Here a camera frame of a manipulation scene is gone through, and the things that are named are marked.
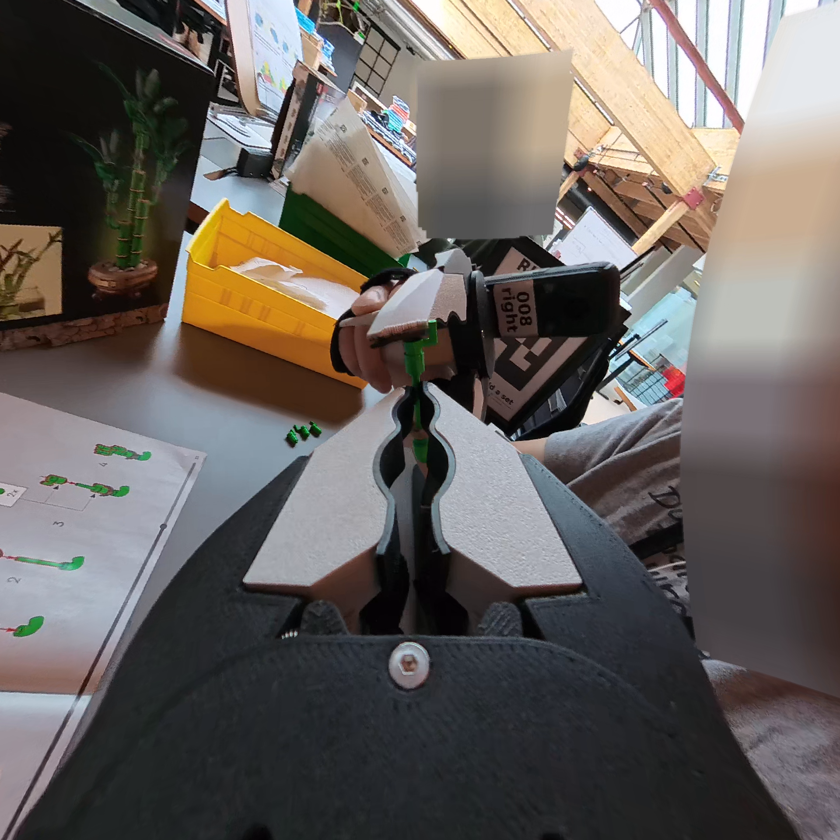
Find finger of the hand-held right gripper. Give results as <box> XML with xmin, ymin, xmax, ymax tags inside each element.
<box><xmin>420</xmin><ymin>340</ymin><xmax>462</xmax><ymax>385</ymax></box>
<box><xmin>366</xmin><ymin>248</ymin><xmax>475</xmax><ymax>349</ymax></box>

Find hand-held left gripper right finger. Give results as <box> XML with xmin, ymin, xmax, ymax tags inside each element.
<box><xmin>420</xmin><ymin>382</ymin><xmax>585</xmax><ymax>596</ymax></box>

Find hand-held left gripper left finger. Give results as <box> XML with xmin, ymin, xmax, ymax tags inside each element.
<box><xmin>243</xmin><ymin>386</ymin><xmax>409</xmax><ymax>593</ymax></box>

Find green lego stem assembly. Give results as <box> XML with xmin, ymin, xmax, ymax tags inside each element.
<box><xmin>402</xmin><ymin>319</ymin><xmax>440</xmax><ymax>464</ymax></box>

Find lego instruction booklet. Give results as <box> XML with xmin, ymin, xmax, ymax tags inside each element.
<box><xmin>0</xmin><ymin>392</ymin><xmax>207</xmax><ymax>694</ymax></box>

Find black lego set box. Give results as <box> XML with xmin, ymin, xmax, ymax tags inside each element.
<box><xmin>0</xmin><ymin>0</ymin><xmax>219</xmax><ymax>350</ymax></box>

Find person's right hand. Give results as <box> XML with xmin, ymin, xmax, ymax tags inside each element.
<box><xmin>340</xmin><ymin>277</ymin><xmax>422</xmax><ymax>396</ymax></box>

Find white board sign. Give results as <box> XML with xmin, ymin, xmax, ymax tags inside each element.
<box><xmin>560</xmin><ymin>206</ymin><xmax>639</xmax><ymax>271</ymax></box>

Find sign with black square marker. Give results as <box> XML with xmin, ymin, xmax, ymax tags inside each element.
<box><xmin>487</xmin><ymin>238</ymin><xmax>632</xmax><ymax>429</ymax></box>

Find green plastic bin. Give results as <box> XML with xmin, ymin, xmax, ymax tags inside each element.
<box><xmin>278</xmin><ymin>180</ymin><xmax>422</xmax><ymax>278</ymax></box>

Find person's grey shirt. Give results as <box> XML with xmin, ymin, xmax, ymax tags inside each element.
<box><xmin>543</xmin><ymin>398</ymin><xmax>691</xmax><ymax>614</ymax></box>

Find white plastic bag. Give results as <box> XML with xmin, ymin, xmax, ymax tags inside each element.
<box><xmin>217</xmin><ymin>257</ymin><xmax>343</xmax><ymax>317</ymax></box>

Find stack of white paper sheets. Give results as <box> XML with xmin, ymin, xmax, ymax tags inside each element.
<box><xmin>285</xmin><ymin>97</ymin><xmax>429</xmax><ymax>261</ymax></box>

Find yellow plastic bin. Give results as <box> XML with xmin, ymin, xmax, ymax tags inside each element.
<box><xmin>182</xmin><ymin>198</ymin><xmax>372</xmax><ymax>390</ymax></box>

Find instruction sheet on curved board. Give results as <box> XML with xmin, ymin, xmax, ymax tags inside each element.
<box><xmin>225</xmin><ymin>0</ymin><xmax>307</xmax><ymax>124</ymax></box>

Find person's grey trousers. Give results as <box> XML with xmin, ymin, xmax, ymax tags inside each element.
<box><xmin>701</xmin><ymin>656</ymin><xmax>840</xmax><ymax>840</ymax></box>

